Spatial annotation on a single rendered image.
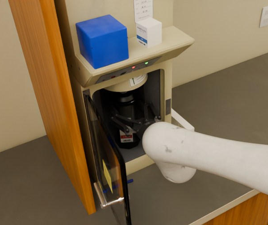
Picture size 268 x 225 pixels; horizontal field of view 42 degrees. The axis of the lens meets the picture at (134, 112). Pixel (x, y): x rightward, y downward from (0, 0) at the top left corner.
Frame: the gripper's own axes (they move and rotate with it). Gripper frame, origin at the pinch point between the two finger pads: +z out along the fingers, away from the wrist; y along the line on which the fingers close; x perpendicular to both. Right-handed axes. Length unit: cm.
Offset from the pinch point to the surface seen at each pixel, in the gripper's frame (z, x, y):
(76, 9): -10.1, -43.2, 15.1
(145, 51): -19.7, -31.1, 1.0
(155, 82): -4.9, -8.5, -10.5
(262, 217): -36, 57, -45
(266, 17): 33, 5, -103
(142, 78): -6.9, -13.7, -4.2
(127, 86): -7.9, -13.2, 2.0
